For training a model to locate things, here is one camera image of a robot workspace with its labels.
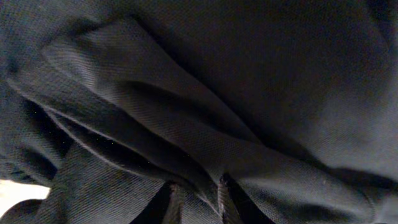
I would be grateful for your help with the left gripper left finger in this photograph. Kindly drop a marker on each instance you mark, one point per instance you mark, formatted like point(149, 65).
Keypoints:
point(164, 208)

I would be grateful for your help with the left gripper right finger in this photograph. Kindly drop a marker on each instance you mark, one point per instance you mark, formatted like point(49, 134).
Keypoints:
point(235, 206)

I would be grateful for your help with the black t-shirt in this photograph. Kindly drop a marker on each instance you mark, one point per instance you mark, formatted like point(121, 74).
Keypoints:
point(105, 101)

